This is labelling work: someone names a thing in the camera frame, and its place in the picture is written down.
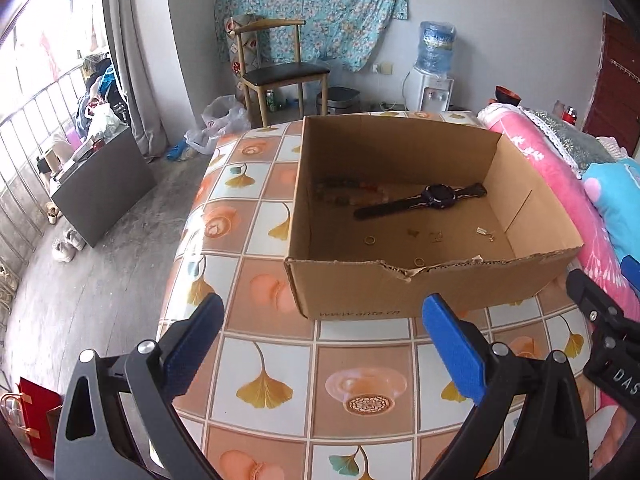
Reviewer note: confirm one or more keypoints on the grey trash bin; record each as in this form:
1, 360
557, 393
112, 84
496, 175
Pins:
339, 101

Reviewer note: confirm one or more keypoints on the dark red door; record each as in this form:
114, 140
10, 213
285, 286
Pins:
615, 90

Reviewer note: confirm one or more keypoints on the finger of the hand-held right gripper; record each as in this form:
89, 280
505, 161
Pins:
600, 305

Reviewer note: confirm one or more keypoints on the metal balcony railing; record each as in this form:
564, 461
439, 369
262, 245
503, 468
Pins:
25, 125

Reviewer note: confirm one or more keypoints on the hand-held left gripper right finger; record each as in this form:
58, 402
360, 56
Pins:
452, 355

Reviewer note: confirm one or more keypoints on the brown cardboard box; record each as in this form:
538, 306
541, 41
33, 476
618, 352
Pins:
350, 290

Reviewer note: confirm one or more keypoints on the black wristwatch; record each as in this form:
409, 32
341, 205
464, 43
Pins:
437, 196

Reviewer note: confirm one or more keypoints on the pink blanket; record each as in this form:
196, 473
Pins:
550, 170

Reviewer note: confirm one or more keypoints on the beige shoe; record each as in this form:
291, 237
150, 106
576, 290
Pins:
53, 213

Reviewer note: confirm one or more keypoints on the white water dispenser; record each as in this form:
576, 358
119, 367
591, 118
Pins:
425, 92

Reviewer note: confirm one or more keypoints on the blue crumpled bag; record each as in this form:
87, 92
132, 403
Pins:
179, 152

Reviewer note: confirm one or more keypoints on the wooden chair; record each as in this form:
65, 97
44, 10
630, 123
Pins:
285, 74

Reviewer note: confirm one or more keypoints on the pile of clothes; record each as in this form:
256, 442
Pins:
100, 95

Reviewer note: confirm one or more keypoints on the light blue blanket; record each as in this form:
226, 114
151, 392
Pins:
615, 200

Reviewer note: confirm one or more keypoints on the white wall socket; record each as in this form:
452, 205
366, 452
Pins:
383, 69

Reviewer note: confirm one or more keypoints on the grey lace cushion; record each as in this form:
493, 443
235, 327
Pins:
570, 142

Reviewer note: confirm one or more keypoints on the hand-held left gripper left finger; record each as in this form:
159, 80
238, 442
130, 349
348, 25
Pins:
192, 345

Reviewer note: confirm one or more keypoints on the dark grey cabinet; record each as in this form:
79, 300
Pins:
105, 185

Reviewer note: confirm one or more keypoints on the floral hanging cloth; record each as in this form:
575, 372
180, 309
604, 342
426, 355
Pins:
325, 10

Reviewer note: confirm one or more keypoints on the grey curtain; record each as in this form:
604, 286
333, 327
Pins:
145, 60

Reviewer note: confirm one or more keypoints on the printed tote bag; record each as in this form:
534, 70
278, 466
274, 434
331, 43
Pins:
234, 55

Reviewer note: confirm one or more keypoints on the white shoe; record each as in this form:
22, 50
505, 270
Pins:
63, 251
75, 240

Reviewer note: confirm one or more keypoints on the dark red bowl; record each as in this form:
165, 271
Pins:
507, 95

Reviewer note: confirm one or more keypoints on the red gift bag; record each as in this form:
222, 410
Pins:
42, 420

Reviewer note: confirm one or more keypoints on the white plastic bag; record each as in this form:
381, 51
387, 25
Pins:
220, 122

